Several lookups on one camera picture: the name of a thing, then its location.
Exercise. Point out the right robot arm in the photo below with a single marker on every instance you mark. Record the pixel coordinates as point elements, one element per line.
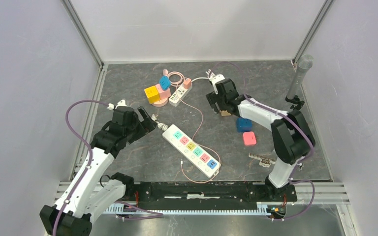
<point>292,138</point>

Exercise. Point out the blue cube socket adapter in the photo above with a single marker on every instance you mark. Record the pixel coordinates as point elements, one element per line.
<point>243,125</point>

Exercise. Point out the black microphone tripod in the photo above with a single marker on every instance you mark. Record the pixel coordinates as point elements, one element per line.
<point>296,102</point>

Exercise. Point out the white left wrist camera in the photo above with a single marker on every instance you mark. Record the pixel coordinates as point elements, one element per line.
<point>121,103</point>

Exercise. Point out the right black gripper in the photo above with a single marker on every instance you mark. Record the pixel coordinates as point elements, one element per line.
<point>213,98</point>

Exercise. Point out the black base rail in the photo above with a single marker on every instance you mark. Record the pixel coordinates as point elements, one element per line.
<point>215,195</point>

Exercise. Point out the light blue plug adapter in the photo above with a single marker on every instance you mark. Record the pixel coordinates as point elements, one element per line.
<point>164,82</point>

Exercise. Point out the large white power strip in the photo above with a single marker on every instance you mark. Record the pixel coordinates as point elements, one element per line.
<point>192,151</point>

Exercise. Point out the white cable duct strip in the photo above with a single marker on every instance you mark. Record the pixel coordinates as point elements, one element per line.
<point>260,210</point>

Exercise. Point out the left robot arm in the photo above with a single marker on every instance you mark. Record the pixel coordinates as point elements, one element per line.
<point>75,212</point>

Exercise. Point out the salmon plug on strip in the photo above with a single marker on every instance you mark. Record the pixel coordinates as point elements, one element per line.
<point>187,83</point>

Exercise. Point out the small white power strip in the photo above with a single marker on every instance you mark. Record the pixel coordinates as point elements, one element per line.
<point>180,93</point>

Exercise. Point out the white comb-like part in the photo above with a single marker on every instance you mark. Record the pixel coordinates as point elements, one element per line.
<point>263,160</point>

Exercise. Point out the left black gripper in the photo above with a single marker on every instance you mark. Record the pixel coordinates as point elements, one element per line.
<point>147,123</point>

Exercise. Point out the pink round socket stack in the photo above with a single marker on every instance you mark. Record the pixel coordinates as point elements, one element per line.
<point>164,96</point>

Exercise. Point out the yellow cube adapter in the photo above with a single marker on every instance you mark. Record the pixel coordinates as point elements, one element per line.
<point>152,94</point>

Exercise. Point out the grey microphone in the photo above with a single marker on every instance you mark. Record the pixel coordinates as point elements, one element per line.
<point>303,65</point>

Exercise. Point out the tan cube adapter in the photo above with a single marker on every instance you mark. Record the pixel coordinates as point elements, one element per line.
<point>224,113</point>

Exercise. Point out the pink plug adapter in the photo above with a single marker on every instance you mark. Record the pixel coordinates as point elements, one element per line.
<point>249,138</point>

